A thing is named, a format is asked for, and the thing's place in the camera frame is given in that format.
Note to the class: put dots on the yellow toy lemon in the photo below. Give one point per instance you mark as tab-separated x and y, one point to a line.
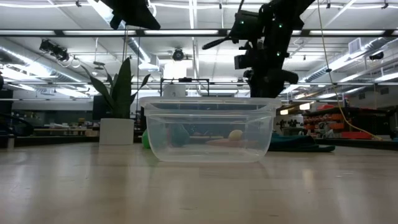
235	134

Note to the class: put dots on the dark green toy avocado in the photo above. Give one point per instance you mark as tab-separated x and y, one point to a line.
179	136

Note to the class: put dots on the bright green toy pepper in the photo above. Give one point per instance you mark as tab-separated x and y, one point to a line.
145	140

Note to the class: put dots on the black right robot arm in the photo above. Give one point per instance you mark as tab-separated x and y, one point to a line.
275	37

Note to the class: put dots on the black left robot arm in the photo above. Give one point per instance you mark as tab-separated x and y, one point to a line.
133	12

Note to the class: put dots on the clear plastic tupperware container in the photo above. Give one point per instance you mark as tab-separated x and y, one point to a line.
205	154

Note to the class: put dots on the orange folded cloth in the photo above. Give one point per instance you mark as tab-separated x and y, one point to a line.
230	143

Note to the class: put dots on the shelf with orange bins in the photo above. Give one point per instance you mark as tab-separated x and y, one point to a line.
342	121

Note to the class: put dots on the green snake plant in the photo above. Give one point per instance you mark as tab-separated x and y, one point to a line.
121	93

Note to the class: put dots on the white plant pot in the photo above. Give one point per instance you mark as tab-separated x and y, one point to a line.
116	132

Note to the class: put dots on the black background monitor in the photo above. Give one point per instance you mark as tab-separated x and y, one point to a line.
101	109

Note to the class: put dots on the black ceiling camera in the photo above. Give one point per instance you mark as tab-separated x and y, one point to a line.
178	54

